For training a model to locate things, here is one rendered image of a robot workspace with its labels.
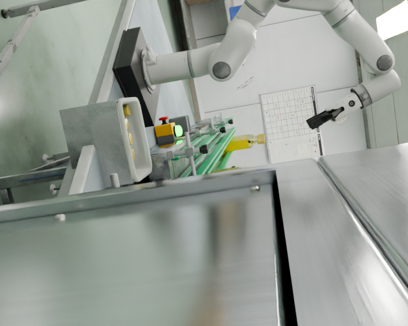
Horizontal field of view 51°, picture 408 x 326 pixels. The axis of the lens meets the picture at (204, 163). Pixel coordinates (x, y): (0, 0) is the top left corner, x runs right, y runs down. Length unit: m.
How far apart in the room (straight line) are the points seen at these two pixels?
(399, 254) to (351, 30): 1.25
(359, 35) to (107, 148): 0.80
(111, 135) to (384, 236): 0.98
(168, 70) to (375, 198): 1.27
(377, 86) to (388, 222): 1.24
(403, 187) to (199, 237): 0.13
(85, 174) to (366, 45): 0.87
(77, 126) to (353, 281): 1.05
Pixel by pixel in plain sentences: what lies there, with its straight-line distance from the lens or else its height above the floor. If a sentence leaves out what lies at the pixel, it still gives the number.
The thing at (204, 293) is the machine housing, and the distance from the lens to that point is 0.20.
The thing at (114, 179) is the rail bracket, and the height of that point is 0.96.
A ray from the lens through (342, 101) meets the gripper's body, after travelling 1.43.
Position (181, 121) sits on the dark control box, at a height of 0.81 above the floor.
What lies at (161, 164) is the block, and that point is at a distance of 1.31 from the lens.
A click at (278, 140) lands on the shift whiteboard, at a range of 7.28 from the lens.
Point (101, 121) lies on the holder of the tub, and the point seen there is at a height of 0.78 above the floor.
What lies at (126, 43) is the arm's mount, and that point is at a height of 0.78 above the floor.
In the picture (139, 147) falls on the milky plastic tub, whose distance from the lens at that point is 1.29.
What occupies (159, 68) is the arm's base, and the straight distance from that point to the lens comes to 1.50.
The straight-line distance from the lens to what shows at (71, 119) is 1.18.
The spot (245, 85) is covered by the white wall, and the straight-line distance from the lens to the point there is 7.25.
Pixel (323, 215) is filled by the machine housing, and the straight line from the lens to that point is 0.25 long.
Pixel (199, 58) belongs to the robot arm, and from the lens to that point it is 1.48.
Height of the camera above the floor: 1.20
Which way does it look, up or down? 9 degrees down
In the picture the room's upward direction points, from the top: 81 degrees clockwise
